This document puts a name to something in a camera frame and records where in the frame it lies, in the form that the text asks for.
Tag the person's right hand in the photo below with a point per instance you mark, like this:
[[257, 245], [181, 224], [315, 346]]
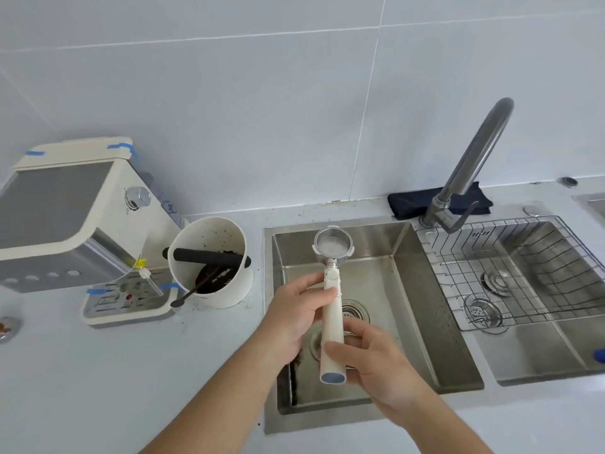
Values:
[[387, 373]]

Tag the person's left hand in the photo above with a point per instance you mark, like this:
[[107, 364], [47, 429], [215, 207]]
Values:
[[283, 321]]

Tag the person's right thumb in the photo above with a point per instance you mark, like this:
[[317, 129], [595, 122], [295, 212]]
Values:
[[341, 355]]

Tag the person's left thumb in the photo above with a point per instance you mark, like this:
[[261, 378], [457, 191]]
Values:
[[302, 284]]

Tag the person's right forearm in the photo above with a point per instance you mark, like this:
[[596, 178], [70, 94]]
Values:
[[449, 432]]

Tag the person's left forearm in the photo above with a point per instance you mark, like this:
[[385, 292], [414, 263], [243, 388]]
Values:
[[217, 411]]

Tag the large metal sink drain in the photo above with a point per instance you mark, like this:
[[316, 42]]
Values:
[[353, 311]]

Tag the white knock box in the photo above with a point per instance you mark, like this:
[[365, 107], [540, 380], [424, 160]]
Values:
[[227, 288]]

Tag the stainless steel double sink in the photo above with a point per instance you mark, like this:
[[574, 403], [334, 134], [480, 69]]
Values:
[[418, 297]]

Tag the dark folded cloth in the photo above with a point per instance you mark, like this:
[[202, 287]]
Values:
[[406, 204]]

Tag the blue tape strip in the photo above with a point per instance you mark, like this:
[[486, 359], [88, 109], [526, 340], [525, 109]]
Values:
[[97, 292], [120, 146], [170, 286], [34, 153]]

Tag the metal sink strainer basket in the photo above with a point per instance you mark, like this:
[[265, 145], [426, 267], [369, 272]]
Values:
[[482, 312]]

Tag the yellow tag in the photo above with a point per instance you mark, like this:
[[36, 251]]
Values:
[[140, 264]]

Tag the stainless steel faucet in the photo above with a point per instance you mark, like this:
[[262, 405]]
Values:
[[472, 155]]

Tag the round sink hole cover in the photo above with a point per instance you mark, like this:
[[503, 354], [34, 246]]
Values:
[[533, 210]]

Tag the cream espresso machine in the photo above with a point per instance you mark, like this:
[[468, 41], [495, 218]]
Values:
[[61, 207]]

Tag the blue object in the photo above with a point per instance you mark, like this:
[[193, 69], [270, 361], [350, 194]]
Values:
[[600, 356]]

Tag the small round metal cap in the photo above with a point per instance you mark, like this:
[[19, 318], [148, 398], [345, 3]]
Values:
[[570, 181]]

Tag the round metal dish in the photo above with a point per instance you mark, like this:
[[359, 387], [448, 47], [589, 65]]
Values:
[[7, 328]]

